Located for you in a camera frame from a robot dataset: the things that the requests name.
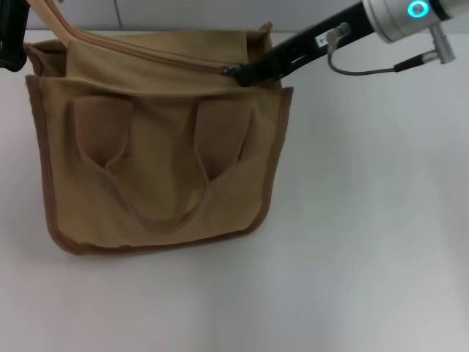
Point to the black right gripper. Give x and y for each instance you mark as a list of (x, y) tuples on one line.
[(329, 33)]

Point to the silver metal zipper pull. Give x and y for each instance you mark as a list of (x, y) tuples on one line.
[(231, 69)]

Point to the khaki canvas food bag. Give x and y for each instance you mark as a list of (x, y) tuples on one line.
[(154, 154)]

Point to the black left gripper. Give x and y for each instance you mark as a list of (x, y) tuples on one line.
[(9, 58)]

